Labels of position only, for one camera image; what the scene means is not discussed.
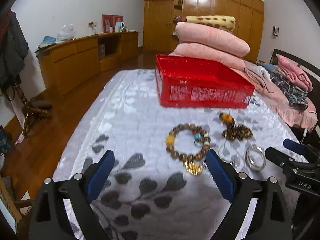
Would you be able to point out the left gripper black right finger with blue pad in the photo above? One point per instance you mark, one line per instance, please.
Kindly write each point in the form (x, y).
(270, 217)

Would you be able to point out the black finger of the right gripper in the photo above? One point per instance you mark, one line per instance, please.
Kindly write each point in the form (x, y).
(280, 159)

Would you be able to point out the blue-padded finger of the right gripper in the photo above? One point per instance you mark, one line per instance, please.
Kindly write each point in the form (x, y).
(298, 148)

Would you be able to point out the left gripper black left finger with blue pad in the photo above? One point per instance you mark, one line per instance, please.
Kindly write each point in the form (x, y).
(49, 219)

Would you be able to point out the gold pendant charm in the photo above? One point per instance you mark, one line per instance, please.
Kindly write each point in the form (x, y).
(194, 168)

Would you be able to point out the plaid folded clothes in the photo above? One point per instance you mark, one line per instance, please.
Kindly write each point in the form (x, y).
(296, 96)

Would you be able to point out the pink bed sheet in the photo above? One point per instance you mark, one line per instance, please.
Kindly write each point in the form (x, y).
(274, 97)

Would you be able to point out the pink folded towel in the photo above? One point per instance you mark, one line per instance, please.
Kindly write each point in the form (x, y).
(294, 74)

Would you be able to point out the dark wooden headboard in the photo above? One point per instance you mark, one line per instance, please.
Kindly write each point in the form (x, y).
(311, 71)

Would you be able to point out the white leaf-pattern bedspread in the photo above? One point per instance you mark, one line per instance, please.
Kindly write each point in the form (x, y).
(149, 195)

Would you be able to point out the wooden coat stand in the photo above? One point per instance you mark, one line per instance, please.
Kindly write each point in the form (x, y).
(30, 109)

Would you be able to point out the red plastic box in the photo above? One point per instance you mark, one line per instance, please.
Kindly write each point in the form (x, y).
(186, 82)

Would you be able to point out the lower pink folded quilt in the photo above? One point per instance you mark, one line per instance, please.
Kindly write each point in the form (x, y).
(200, 51)

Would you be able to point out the pink folded quilt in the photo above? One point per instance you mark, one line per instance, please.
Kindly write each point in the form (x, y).
(212, 37)
(200, 51)

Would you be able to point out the giraffe-pattern folded blanket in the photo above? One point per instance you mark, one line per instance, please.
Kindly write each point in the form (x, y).
(223, 22)

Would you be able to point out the long wooden sideboard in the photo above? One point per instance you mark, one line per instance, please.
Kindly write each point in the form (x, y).
(66, 65)

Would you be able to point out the upper pink folded quilt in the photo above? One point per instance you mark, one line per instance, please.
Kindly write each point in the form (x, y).
(212, 37)

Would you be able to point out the dark hanging clothes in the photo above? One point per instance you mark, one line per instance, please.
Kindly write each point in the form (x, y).
(14, 49)

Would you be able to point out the blue cloth on sideboard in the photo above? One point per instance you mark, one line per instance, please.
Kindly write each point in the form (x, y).
(46, 42)

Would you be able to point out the white plastic bag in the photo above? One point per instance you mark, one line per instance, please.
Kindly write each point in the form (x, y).
(66, 33)

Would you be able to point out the wooden wardrobe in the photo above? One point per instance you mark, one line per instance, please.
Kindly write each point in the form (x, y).
(160, 17)

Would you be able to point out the white kettle red lid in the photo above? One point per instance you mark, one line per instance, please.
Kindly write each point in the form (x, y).
(120, 25)

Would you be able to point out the wall switch panel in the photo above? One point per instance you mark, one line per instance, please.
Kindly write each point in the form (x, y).
(275, 31)

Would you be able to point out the wall power socket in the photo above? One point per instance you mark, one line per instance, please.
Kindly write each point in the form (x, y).
(92, 24)

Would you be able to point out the red picture frame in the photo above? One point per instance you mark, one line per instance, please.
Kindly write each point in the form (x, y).
(109, 21)

